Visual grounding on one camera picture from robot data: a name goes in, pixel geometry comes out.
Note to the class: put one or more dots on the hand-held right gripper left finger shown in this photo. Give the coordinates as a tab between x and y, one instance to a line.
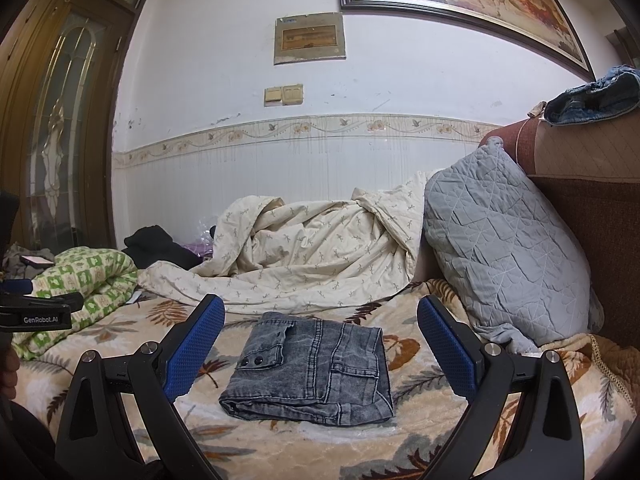
195	345

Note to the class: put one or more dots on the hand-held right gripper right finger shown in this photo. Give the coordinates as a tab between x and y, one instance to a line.
447	345

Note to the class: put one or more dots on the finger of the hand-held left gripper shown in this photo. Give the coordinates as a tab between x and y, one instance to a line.
15	285

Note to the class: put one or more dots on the grey-blue denim pants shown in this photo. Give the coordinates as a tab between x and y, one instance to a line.
310	375

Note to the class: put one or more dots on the person's left hand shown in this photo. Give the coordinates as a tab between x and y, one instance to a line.
7	372

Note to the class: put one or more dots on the grey clothing pile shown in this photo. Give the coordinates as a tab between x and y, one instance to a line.
17	270

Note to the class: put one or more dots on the smartphone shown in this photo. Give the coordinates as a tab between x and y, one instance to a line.
37	260

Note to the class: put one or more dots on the green patterned blanket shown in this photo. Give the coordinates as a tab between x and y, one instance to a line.
95	270

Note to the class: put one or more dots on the clear plastic bag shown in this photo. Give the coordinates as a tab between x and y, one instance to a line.
197	250

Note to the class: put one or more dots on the leaf print bed blanket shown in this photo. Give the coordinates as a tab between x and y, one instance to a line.
425	440

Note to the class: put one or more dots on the black garment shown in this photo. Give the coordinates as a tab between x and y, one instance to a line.
150	245

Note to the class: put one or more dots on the grey quilted pillow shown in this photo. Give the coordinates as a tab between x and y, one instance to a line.
500	240

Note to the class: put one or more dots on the cream patterned quilt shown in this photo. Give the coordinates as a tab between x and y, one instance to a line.
310	245

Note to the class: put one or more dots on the brown quilted cloth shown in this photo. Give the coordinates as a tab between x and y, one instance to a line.
625	360

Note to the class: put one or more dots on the wooden door with glass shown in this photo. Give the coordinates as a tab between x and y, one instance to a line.
65	110

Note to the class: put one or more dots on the brown upholstered headboard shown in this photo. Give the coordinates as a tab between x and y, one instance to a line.
590	210

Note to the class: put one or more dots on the blue denim garment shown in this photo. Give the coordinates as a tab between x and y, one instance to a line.
595	100

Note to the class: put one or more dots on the small framed picture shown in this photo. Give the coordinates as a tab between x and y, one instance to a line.
310	37

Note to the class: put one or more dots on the beige light switch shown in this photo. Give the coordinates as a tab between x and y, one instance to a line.
273	96
293	94

